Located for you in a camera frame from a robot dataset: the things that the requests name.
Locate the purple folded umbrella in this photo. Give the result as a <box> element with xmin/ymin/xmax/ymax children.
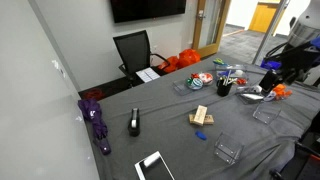
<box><xmin>77</xmin><ymin>98</ymin><xmax>112</xmax><ymax>156</ymax></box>

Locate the black pen cup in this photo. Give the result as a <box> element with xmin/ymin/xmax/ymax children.
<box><xmin>216</xmin><ymin>79</ymin><xmax>233</xmax><ymax>98</ymax></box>

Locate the metal glass partition frame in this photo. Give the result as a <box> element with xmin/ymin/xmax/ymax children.
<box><xmin>252</xmin><ymin>0</ymin><xmax>290</xmax><ymax>66</ymax></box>

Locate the clear ribbon tray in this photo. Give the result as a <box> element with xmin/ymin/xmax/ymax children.
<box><xmin>173</xmin><ymin>70</ymin><xmax>216</xmax><ymax>97</ymax></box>

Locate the small orange plastic bag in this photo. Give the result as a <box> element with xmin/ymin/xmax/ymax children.
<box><xmin>158</xmin><ymin>55</ymin><xmax>181</xmax><ymax>74</ymax></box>

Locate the pens bundle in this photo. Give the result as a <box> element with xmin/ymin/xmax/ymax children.
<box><xmin>219</xmin><ymin>69</ymin><xmax>235</xmax><ymax>86</ymax></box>

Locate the wooden framed glass door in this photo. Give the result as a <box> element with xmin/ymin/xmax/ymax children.
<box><xmin>192</xmin><ymin>0</ymin><xmax>232</xmax><ymax>58</ymax></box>

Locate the grey tablecloth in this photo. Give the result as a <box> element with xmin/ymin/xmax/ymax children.
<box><xmin>84</xmin><ymin>52</ymin><xmax>320</xmax><ymax>180</ymax></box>

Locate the small blue marker cap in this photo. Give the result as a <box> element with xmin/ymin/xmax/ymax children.
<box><xmin>194</xmin><ymin>130</ymin><xmax>208</xmax><ymax>141</ymax></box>

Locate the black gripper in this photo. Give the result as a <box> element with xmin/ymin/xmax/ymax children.
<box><xmin>259</xmin><ymin>68</ymin><xmax>284</xmax><ymax>93</ymax></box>

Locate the black tape dispenser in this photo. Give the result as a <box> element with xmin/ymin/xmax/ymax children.
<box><xmin>127</xmin><ymin>107</ymin><xmax>141</xmax><ymax>138</ymax></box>

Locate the red white ribbon spool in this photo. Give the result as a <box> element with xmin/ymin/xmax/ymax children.
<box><xmin>199</xmin><ymin>72</ymin><xmax>214</xmax><ymax>85</ymax></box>

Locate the orange crumpled cloth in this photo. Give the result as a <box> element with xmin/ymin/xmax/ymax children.
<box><xmin>271</xmin><ymin>83</ymin><xmax>293</xmax><ymax>101</ymax></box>

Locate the clear compartment organizer tray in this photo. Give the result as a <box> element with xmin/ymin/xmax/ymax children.
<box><xmin>214</xmin><ymin>63</ymin><xmax>250</xmax><ymax>88</ymax></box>

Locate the white framed black tablet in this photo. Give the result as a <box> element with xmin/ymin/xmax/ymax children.
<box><xmin>134</xmin><ymin>150</ymin><xmax>176</xmax><ymax>180</ymax></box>

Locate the red coiled cable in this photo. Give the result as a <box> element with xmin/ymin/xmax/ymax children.
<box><xmin>83</xmin><ymin>88</ymin><xmax>105</xmax><ymax>101</ymax></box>

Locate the white printed paper sheet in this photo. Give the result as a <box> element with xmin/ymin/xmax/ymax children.
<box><xmin>135</xmin><ymin>67</ymin><xmax>161</xmax><ymax>83</ymax></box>

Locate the long clear plastic tray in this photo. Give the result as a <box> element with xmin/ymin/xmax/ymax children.
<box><xmin>237</xmin><ymin>84</ymin><xmax>294</xmax><ymax>105</ymax></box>

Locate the blue green ribbon spool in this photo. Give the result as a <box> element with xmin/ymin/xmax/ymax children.
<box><xmin>186</xmin><ymin>77</ymin><xmax>204</xmax><ymax>91</ymax></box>

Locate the black wall television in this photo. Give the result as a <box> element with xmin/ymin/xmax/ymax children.
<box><xmin>110</xmin><ymin>0</ymin><xmax>187</xmax><ymax>24</ymax></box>

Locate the black mesh office chair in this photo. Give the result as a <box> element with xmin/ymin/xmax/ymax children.
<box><xmin>112</xmin><ymin>29</ymin><xmax>171</xmax><ymax>88</ymax></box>

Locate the yellow wooden door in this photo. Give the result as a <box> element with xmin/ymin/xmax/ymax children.
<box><xmin>248</xmin><ymin>1</ymin><xmax>282</xmax><ymax>34</ymax></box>

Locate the large orange plastic bag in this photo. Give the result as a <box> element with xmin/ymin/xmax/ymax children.
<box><xmin>178</xmin><ymin>48</ymin><xmax>202</xmax><ymax>69</ymax></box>

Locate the clear acrylic holder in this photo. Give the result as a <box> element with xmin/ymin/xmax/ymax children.
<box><xmin>213</xmin><ymin>132</ymin><xmax>245</xmax><ymax>165</ymax></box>
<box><xmin>252</xmin><ymin>101</ymin><xmax>282</xmax><ymax>125</ymax></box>

